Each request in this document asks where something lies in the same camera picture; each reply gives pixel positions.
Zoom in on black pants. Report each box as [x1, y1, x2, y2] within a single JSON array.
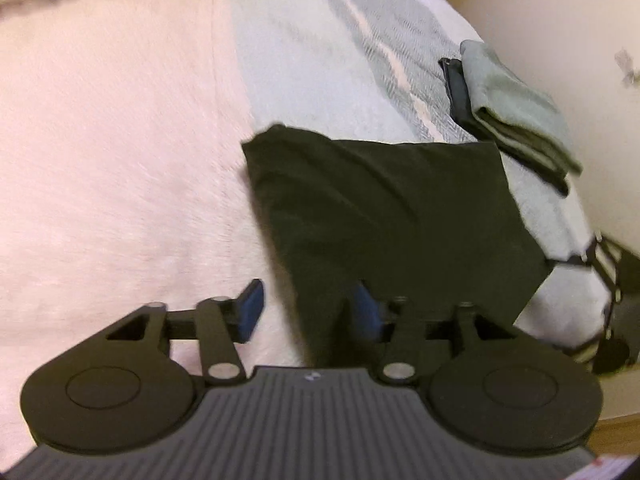
[[242, 125, 550, 366]]

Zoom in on folded dark garment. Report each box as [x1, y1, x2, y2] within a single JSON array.
[[438, 58, 570, 197]]

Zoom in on folded grey shirt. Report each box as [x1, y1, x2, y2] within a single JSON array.
[[460, 40, 582, 174]]

